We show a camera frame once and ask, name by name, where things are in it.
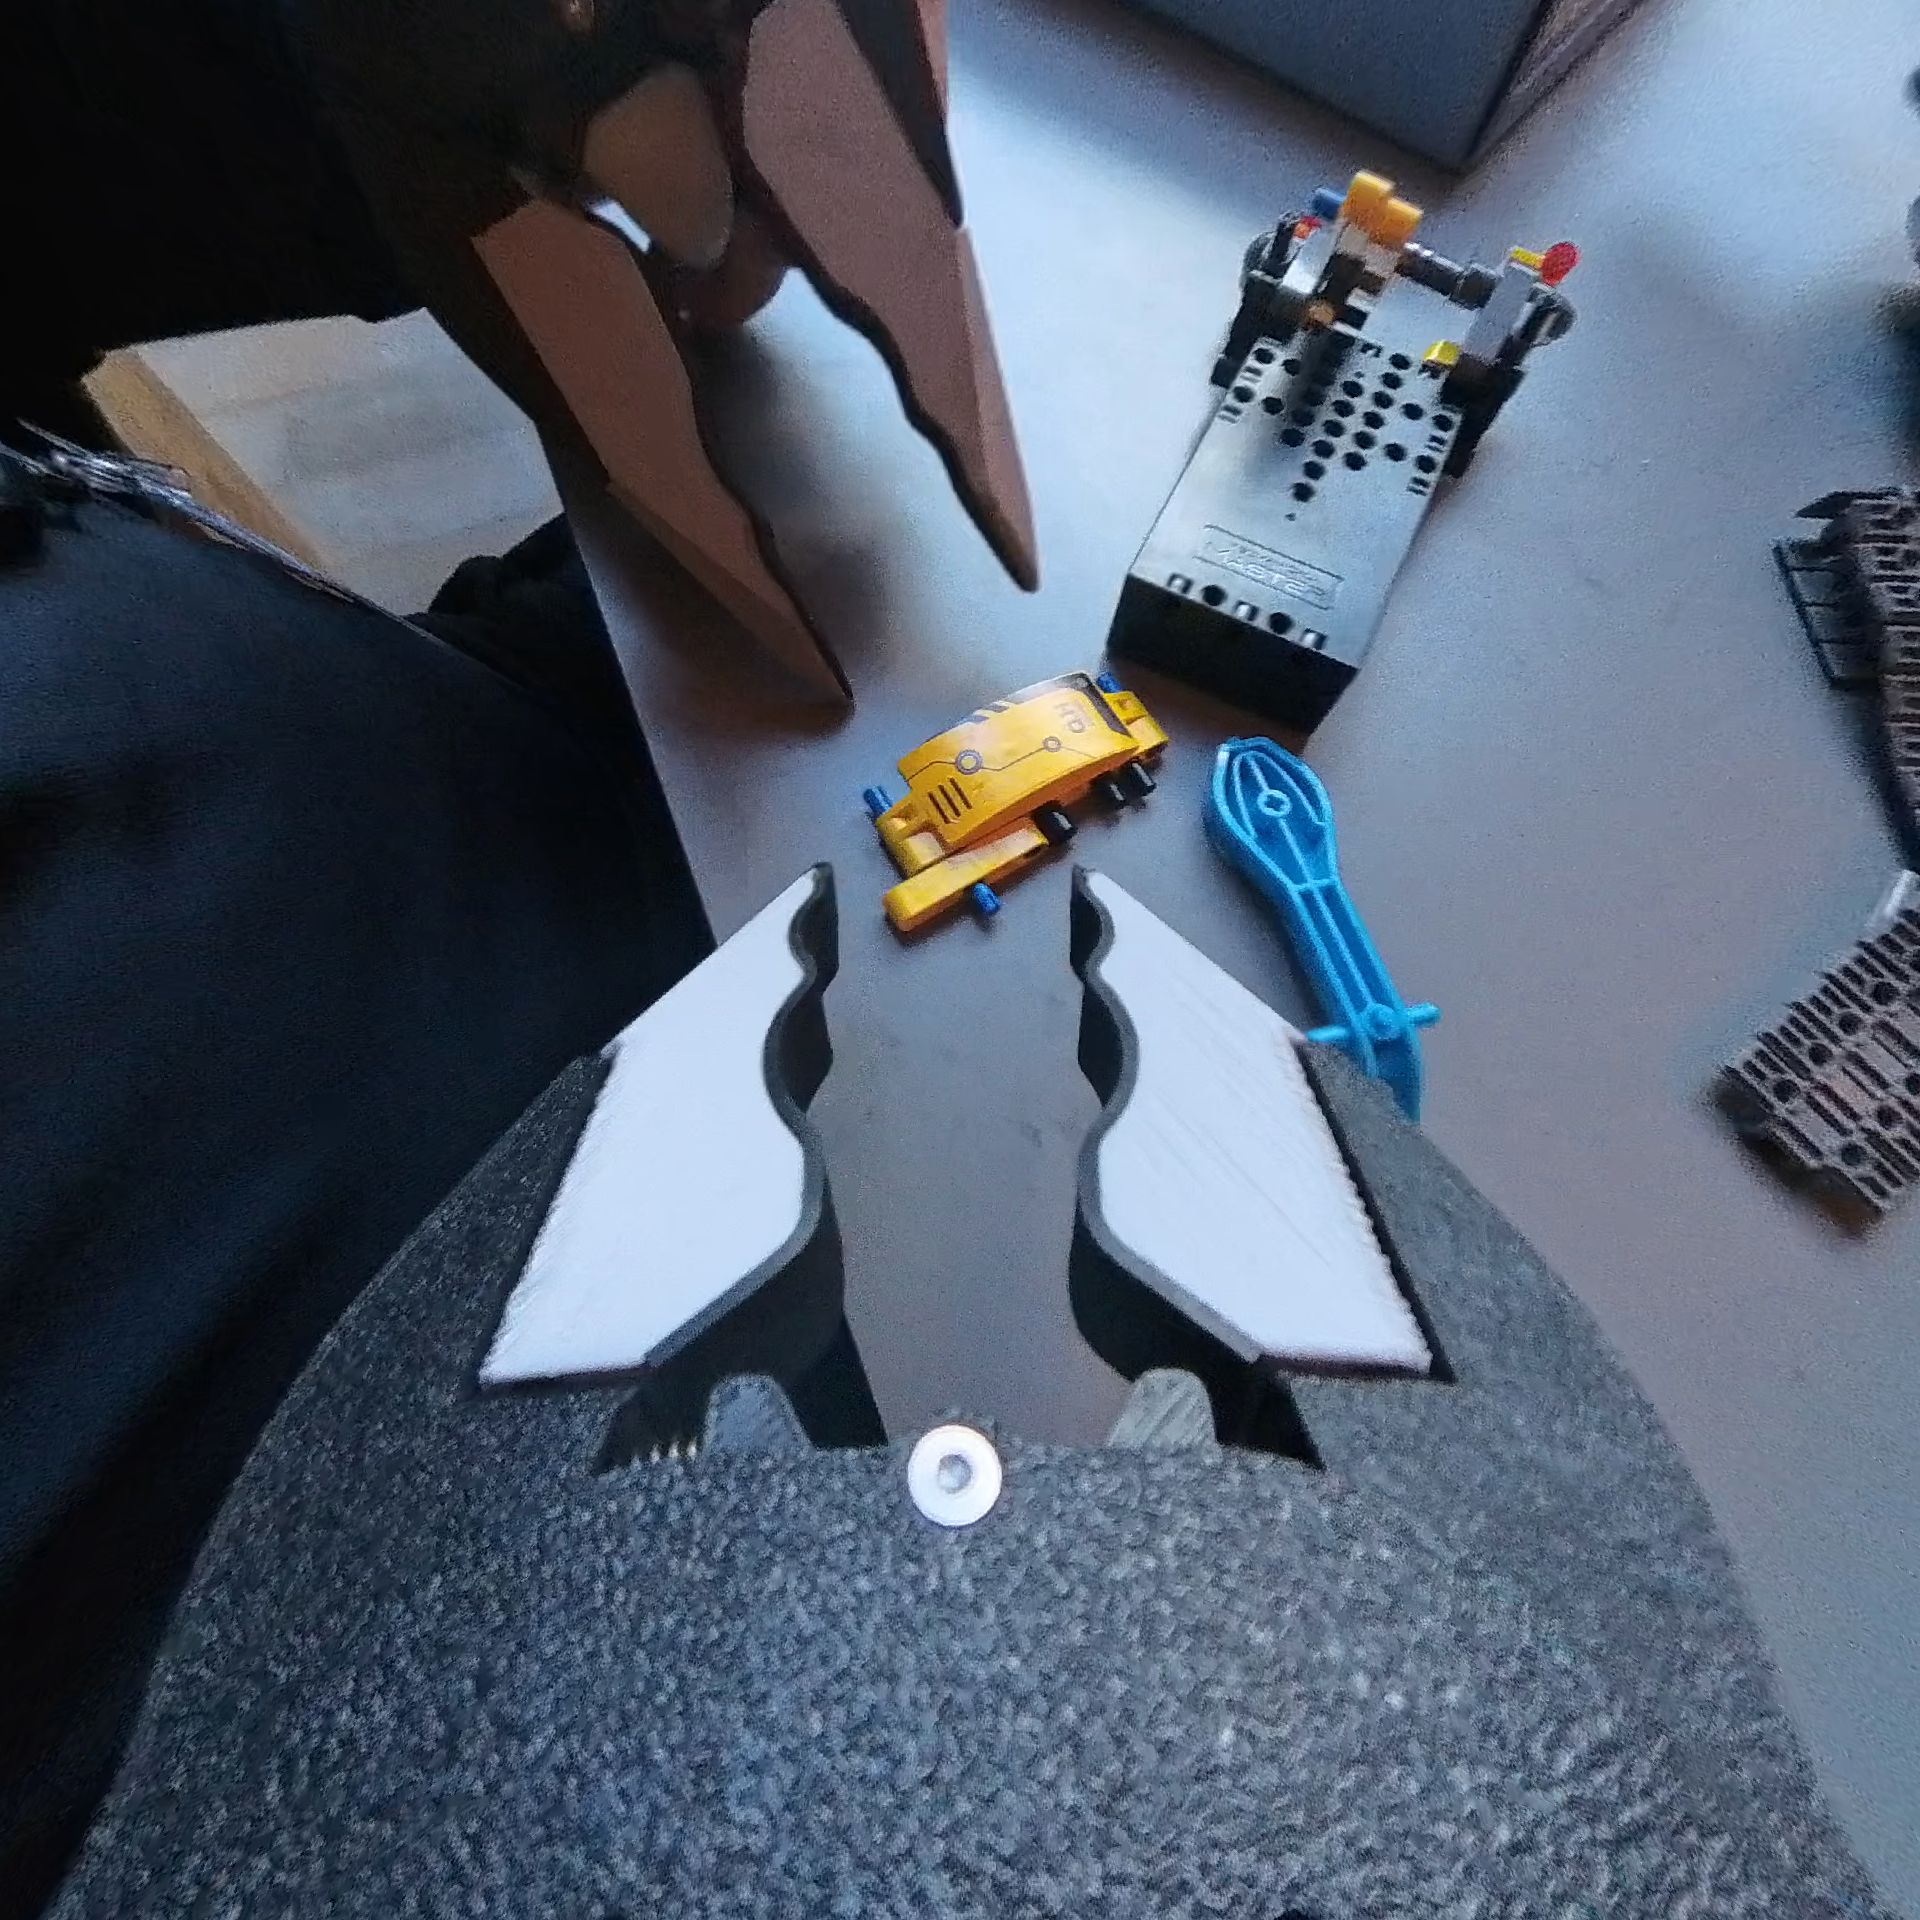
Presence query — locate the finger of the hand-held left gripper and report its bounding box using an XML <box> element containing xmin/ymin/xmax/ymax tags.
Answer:
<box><xmin>470</xmin><ymin>194</ymin><xmax>857</xmax><ymax>709</ymax></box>
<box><xmin>739</xmin><ymin>0</ymin><xmax>1045</xmax><ymax>597</ymax></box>

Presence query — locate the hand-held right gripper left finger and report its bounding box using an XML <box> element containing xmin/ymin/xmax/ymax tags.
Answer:
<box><xmin>477</xmin><ymin>861</ymin><xmax>843</xmax><ymax>1386</ymax></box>

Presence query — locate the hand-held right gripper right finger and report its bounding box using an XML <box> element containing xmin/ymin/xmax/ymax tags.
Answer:
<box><xmin>1068</xmin><ymin>868</ymin><xmax>1440</xmax><ymax>1375</ymax></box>

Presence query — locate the yellow toy brick assembly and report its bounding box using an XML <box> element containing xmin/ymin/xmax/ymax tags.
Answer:
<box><xmin>862</xmin><ymin>671</ymin><xmax>1175</xmax><ymax>942</ymax></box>

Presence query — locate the black toy battery box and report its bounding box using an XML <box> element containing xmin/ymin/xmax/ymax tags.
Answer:
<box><xmin>1107</xmin><ymin>336</ymin><xmax>1501</xmax><ymax>737</ymax></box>

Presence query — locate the blue brick separator tool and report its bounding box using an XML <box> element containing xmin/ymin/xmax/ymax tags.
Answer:
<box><xmin>1206</xmin><ymin>735</ymin><xmax>1442</xmax><ymax>1123</ymax></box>

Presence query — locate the open blue cardboard box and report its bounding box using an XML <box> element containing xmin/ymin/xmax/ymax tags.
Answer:
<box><xmin>1118</xmin><ymin>0</ymin><xmax>1653</xmax><ymax>174</ymax></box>

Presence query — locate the grey toy track strip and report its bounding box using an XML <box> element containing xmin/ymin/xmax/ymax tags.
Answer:
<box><xmin>1775</xmin><ymin>485</ymin><xmax>1920</xmax><ymax>872</ymax></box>
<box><xmin>1722</xmin><ymin>877</ymin><xmax>1920</xmax><ymax>1216</ymax></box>

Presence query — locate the black lanyard strap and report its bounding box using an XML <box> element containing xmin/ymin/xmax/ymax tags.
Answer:
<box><xmin>0</xmin><ymin>421</ymin><xmax>333</xmax><ymax>588</ymax></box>

